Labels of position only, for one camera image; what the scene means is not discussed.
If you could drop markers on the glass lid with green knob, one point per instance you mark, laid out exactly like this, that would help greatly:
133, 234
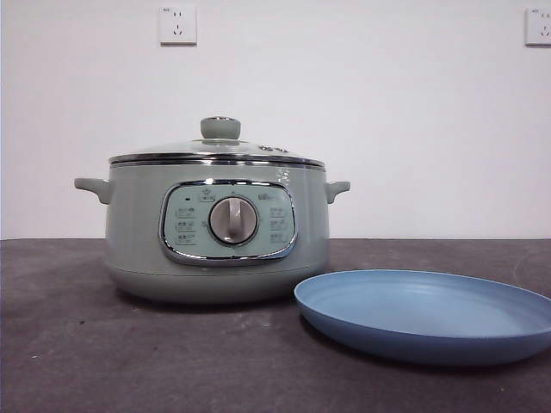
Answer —
219, 128

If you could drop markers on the pale green electric steamer pot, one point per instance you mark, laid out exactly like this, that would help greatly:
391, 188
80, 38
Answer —
138, 223

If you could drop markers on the blue round plate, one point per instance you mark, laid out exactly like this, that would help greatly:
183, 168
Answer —
387, 318

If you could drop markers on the white wall socket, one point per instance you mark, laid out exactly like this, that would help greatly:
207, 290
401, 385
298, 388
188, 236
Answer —
178, 26
539, 26

